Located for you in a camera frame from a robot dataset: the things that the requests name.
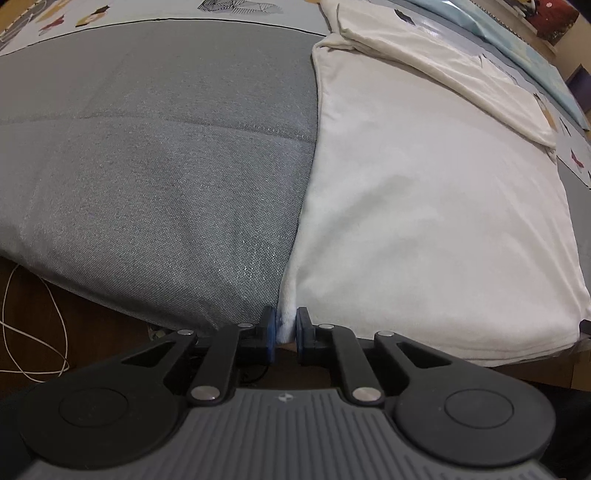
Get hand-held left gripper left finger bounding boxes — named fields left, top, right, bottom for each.
left=121, top=305, right=279, bottom=407

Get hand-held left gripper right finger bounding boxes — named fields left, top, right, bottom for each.
left=295, top=306, right=455, bottom=407

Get white long-sleeved shirt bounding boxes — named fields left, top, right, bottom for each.
left=279, top=0, right=591, bottom=367

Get grey animal-print bed cover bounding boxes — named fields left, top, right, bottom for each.
left=0, top=0, right=591, bottom=335

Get purple object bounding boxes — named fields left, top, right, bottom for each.
left=567, top=68, right=591, bottom=114

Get light blue patterned blanket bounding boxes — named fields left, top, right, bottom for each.
left=411, top=0, right=591, bottom=132

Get red bag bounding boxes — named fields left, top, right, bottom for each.
left=526, top=0, right=580, bottom=44

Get white cable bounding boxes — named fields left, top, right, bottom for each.
left=0, top=263, right=71, bottom=377

